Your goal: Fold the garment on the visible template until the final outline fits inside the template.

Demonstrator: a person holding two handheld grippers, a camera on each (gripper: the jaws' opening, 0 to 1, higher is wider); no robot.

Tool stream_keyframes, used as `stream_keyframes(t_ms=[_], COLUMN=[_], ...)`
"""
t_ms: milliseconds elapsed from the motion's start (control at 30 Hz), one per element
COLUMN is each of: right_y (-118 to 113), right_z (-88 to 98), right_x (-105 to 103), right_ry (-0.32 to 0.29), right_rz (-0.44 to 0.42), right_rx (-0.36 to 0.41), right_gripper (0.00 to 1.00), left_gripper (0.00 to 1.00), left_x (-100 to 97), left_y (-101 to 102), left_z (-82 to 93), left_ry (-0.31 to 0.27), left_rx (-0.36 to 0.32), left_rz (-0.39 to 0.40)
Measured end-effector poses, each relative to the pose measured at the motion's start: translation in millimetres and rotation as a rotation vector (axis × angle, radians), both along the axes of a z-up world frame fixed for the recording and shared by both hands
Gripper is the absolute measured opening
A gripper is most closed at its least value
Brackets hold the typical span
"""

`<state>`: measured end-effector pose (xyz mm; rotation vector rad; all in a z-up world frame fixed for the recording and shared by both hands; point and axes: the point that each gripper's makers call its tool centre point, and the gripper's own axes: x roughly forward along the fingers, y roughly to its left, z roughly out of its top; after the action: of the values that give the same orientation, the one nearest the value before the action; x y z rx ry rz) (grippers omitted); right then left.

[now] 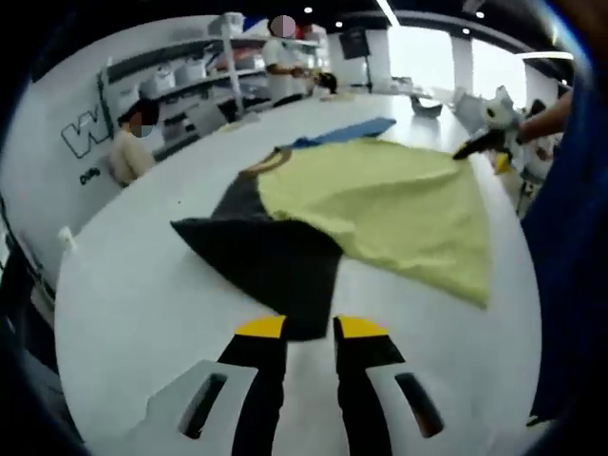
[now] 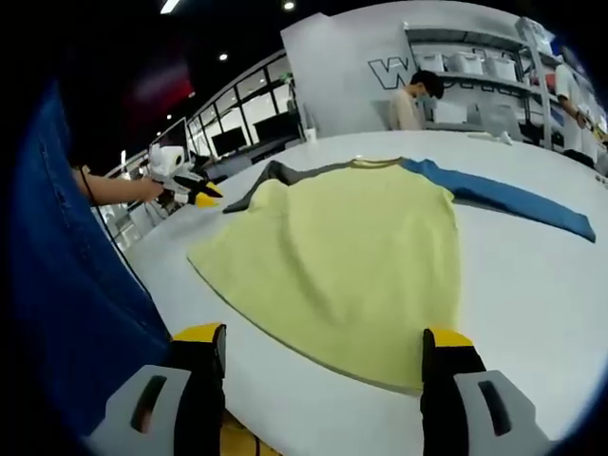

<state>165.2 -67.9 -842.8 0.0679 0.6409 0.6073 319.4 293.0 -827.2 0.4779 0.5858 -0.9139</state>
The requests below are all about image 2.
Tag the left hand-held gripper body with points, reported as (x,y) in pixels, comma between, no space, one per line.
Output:
(171,161)

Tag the yellow garment blue grey sleeves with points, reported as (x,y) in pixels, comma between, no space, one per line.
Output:
(342,247)

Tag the black framed glass partition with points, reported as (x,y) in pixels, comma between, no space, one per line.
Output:
(259,107)

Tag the round ceiling spotlights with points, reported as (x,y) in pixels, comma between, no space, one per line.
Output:
(289,5)

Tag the red hanging screen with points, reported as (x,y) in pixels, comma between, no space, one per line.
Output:
(159,85)

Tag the white storage box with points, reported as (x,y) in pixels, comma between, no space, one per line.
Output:
(499,67)
(432,62)
(465,63)

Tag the large silver computer monitor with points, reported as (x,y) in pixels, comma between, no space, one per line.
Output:
(171,135)

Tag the person's left hand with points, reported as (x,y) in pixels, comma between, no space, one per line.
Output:
(151,191)

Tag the small white device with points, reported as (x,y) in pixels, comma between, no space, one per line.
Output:
(504,138)

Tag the long ceiling strip light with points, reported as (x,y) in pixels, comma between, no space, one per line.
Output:
(169,5)

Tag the black computer monitor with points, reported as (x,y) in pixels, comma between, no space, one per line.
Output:
(229,141)
(274,128)

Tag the grey chair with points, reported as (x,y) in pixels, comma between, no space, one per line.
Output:
(499,121)

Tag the white paper cup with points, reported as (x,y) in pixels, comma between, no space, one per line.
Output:
(310,134)

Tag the pale yellow cloth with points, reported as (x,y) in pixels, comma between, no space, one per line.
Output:
(480,135)

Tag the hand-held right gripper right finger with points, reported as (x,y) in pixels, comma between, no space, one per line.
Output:
(470,418)

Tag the grey metal shelf rack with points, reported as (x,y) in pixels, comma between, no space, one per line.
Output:
(456,34)

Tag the person's blue denim clothing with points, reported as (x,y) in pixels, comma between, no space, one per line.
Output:
(71,285)

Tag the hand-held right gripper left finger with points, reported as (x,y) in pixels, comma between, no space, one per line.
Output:
(152,418)

